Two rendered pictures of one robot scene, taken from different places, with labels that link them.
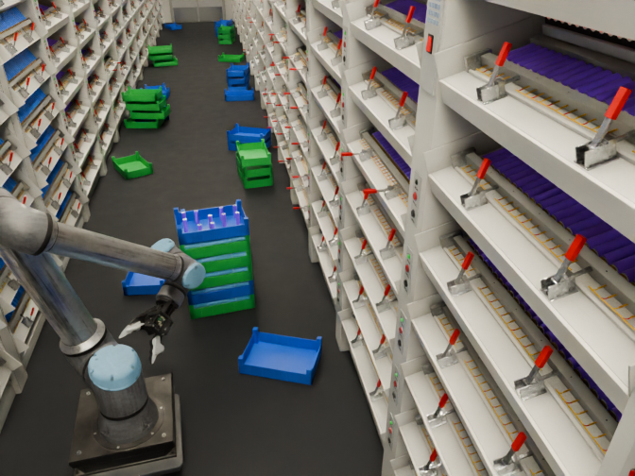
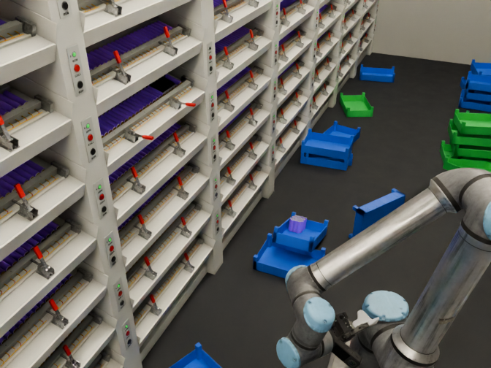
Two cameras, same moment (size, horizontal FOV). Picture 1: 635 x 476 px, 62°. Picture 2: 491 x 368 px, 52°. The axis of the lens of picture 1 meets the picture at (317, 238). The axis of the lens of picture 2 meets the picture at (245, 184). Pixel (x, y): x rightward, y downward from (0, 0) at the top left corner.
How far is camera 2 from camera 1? 2.65 m
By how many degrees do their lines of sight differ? 109
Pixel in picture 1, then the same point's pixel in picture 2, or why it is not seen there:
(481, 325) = (239, 59)
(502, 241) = (241, 14)
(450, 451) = (237, 139)
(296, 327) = not seen: outside the picture
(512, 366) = (248, 52)
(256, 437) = (272, 336)
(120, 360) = (380, 300)
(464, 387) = (235, 102)
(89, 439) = not seen: hidden behind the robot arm
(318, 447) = (234, 307)
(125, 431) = not seen: hidden behind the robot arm
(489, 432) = (245, 93)
